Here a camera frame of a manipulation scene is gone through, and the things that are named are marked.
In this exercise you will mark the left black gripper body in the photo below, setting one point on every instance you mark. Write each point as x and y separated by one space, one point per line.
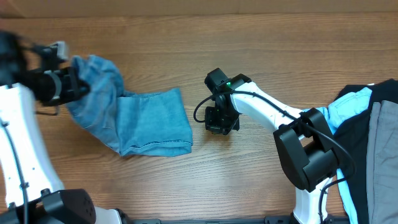
71 89

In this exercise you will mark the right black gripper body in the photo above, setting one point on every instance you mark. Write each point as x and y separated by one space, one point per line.
223 120

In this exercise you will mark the blue denim jeans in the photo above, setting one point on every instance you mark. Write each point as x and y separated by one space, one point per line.
148 124

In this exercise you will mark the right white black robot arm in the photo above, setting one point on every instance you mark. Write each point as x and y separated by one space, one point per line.
305 145

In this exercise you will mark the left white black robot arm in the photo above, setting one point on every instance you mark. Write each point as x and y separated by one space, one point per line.
34 192

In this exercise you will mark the light blue shirt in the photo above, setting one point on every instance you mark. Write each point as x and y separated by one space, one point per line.
343 108

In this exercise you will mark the black garment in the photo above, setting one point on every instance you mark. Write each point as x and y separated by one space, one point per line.
352 134

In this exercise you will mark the grey garment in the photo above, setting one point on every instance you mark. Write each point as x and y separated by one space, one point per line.
381 163

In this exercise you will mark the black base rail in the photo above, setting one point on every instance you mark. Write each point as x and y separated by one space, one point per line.
284 219

